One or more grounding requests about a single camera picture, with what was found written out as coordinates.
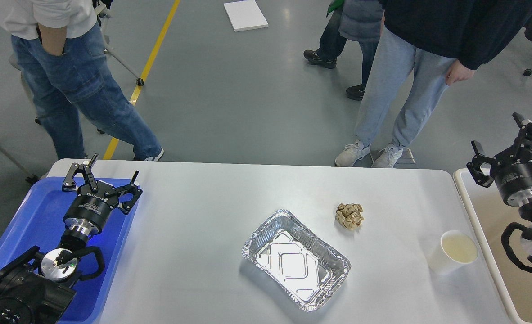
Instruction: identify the person in grey puffer coat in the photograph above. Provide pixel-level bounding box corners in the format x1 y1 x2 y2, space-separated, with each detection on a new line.
303 0 383 101

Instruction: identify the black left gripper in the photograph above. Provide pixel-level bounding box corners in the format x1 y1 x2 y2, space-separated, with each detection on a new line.
62 153 143 236

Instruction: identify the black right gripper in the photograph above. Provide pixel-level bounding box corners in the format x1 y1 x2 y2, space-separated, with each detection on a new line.
466 112 532 207

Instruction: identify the crumpled brown paper ball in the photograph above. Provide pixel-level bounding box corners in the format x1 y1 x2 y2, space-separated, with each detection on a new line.
335 203 364 230

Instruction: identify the right floor plate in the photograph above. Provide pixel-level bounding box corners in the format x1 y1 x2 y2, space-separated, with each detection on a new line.
397 148 416 165

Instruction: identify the person in grey sweatpants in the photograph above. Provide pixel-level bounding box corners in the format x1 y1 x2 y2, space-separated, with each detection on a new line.
335 0 532 168

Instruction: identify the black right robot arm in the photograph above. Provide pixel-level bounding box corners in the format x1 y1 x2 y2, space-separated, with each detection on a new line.
466 113 532 274

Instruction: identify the beige plastic bin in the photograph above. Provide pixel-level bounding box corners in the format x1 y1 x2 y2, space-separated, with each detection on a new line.
453 168 532 324

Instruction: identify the aluminium foil tray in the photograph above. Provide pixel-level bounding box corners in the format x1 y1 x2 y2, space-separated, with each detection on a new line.
241 209 351 312

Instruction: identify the white paper cup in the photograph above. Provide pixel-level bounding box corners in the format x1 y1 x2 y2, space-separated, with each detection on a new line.
427 230 479 275

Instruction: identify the person in blue jeans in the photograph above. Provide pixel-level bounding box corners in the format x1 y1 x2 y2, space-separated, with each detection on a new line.
0 0 164 161

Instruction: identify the blue plastic tray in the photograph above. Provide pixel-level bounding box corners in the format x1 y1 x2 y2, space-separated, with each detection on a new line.
0 177 135 324

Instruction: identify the white board on floor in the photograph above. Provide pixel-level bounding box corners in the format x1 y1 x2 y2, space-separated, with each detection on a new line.
223 0 269 32

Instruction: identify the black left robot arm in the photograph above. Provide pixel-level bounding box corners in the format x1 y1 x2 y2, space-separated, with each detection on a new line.
0 157 142 324

